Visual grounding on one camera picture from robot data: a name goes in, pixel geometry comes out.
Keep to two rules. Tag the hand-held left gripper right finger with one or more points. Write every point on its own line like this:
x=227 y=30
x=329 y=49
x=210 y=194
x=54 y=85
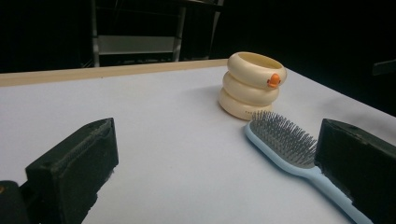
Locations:
x=358 y=161

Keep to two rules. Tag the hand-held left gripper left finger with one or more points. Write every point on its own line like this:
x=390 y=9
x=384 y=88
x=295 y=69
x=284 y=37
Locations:
x=71 y=168

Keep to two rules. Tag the light blue hairbrush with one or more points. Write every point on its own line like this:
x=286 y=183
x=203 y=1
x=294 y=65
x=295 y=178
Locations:
x=280 y=140

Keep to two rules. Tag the cream ringed duck holder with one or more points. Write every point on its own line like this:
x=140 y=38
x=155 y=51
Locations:
x=249 y=93

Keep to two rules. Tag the grey metal shelf stand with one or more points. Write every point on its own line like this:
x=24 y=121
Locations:
x=134 y=45

